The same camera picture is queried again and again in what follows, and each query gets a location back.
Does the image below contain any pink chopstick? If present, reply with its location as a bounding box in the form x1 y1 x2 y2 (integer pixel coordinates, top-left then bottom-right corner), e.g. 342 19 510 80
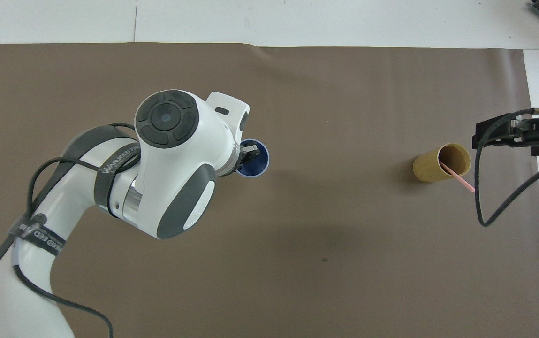
440 162 476 193

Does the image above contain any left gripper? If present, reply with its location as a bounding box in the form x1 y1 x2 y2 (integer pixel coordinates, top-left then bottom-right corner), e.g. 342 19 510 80
237 144 261 176

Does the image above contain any bamboo cup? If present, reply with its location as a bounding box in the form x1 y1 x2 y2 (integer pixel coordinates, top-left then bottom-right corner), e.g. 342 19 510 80
413 143 471 184

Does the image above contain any blue cup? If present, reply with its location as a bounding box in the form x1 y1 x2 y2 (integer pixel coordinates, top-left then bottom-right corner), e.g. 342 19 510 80
235 138 270 180

